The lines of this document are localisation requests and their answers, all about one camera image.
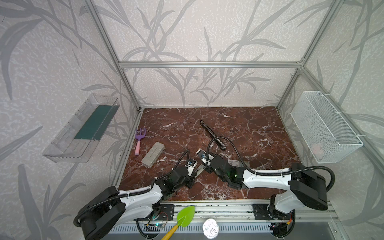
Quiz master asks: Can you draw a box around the crumpled white paper cup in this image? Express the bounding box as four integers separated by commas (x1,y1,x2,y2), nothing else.
203,219,220,240

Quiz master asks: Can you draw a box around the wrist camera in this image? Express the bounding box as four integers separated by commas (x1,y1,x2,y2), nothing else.
197,149,214,166
186,159,197,176

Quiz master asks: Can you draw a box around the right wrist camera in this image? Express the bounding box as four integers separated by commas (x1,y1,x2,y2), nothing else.
197,149,214,166

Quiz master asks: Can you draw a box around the purple pink toy rake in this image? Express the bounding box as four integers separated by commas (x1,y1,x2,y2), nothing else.
135,128,147,156

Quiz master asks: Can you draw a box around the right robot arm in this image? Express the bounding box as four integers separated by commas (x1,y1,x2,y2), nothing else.
197,149,336,218

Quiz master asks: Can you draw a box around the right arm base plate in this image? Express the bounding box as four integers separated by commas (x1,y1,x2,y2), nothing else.
252,204,291,221

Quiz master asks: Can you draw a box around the clear plastic wall tray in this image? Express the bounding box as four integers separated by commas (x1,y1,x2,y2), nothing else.
43,94,120,163

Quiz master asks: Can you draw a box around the grey rectangular block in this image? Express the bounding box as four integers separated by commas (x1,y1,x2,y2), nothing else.
142,142,165,168

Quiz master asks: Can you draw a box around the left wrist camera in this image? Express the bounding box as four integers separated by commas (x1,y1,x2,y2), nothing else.
186,159,197,176

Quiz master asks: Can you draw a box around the aluminium front rail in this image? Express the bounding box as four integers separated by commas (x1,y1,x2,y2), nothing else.
160,199,340,224

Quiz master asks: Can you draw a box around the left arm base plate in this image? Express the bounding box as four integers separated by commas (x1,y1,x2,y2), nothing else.
149,204,175,221

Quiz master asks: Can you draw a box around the beige stapler black cap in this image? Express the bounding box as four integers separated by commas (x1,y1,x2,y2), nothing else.
194,164,205,178

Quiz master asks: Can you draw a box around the white wire mesh basket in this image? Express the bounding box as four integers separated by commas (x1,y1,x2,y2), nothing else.
291,91,364,164

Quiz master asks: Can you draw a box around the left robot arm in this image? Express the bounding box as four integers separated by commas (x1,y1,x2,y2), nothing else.
73,150,197,240

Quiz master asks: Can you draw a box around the white red staple box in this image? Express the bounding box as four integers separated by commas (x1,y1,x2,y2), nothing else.
228,160,250,168

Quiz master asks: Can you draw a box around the green plastic toy shovel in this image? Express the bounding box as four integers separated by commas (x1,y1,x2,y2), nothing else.
162,206,195,240

